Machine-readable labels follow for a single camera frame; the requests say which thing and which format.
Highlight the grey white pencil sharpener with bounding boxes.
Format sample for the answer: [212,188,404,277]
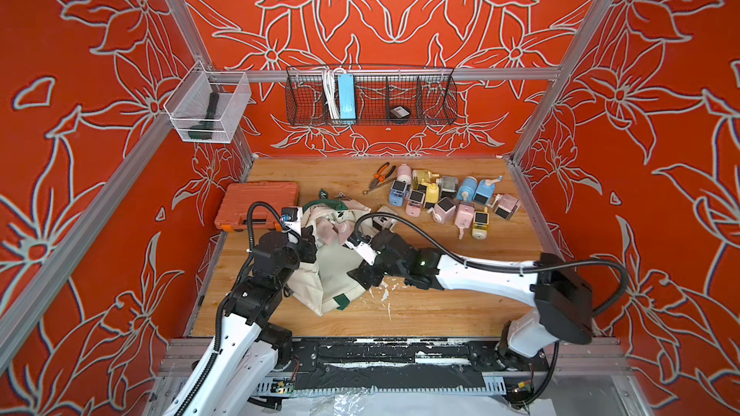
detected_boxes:
[372,205,397,231]

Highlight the cream tote bag green handles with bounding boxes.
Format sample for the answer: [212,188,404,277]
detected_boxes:
[287,198,371,316]

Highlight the pink square pencil sharpener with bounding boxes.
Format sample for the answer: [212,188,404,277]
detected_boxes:
[335,221,355,246]

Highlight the blue grey square sharpener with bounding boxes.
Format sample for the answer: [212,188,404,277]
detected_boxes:
[388,180,409,207]

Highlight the pink cube sharpener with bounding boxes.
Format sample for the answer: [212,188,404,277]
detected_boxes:
[432,196,457,225]

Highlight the yellow tall pencil sharpener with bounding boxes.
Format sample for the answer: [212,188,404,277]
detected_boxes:
[425,183,439,208]

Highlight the grey clear pencil sharpener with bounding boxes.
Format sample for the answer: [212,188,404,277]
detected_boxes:
[437,175,459,200]

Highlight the yellow black square sharpener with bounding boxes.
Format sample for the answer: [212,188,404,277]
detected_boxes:
[471,211,489,241]

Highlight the blue crank pencil sharpener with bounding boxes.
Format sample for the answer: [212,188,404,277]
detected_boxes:
[472,175,503,206]

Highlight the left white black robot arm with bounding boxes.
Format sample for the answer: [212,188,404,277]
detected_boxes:
[165,228,317,415]

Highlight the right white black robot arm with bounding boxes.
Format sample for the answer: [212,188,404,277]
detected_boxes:
[344,230,594,358]

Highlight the orange plastic tool case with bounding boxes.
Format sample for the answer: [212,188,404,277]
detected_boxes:
[214,181,301,233]

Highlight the small black device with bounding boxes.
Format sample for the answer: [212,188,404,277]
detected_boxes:
[388,106,412,123]

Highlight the light blue box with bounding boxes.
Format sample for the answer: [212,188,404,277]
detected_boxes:
[337,73,357,122]

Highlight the dark green flashlight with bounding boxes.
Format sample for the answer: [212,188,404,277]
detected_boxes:
[188,92,220,141]

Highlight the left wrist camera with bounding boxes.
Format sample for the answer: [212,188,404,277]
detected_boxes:
[281,206,304,236]

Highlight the orange handled pliers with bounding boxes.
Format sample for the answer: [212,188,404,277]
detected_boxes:
[362,162,396,195]

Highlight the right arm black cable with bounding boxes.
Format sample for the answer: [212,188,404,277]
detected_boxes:
[353,212,630,406]

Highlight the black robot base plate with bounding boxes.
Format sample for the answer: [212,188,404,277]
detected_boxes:
[254,337,548,398]

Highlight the black wire wall basket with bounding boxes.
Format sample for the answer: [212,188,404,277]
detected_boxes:
[285,65,459,127]

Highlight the clear acrylic wall bin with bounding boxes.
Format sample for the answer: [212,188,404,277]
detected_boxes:
[164,61,252,144]

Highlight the white coiled cable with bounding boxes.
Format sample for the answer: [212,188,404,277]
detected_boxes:
[322,68,340,121]

